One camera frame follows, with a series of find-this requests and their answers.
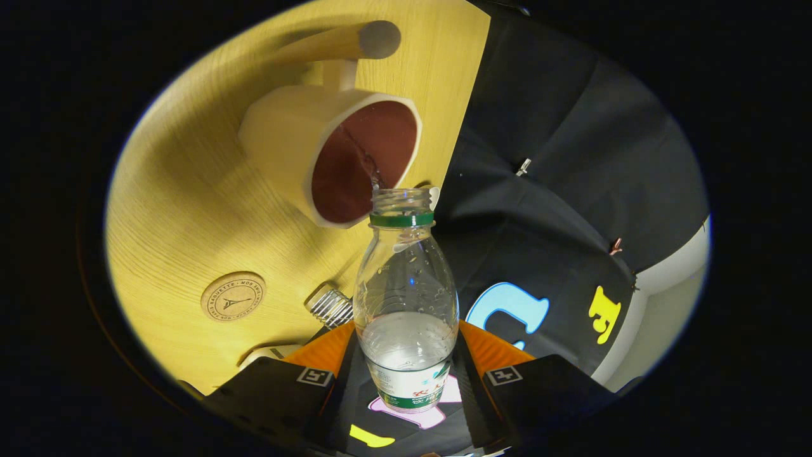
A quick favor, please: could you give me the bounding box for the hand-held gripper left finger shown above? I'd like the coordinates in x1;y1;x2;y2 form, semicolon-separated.
203;321;356;454

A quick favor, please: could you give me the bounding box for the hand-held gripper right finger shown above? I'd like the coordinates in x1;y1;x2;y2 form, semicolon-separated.
458;321;619;453

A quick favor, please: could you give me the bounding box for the clear plastic juice bottle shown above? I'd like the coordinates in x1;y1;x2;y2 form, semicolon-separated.
353;187;460;413

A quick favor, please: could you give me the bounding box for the round wooden coaster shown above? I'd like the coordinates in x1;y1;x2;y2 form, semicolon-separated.
200;272;267;322

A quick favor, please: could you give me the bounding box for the beige cup with wooden handle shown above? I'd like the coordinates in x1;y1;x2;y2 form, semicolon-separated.
238;20;424;229

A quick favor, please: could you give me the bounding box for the white toaster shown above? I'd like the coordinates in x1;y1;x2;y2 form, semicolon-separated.
238;343;305;370

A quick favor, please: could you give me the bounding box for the wooden table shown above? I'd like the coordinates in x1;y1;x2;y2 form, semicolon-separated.
105;0;492;394

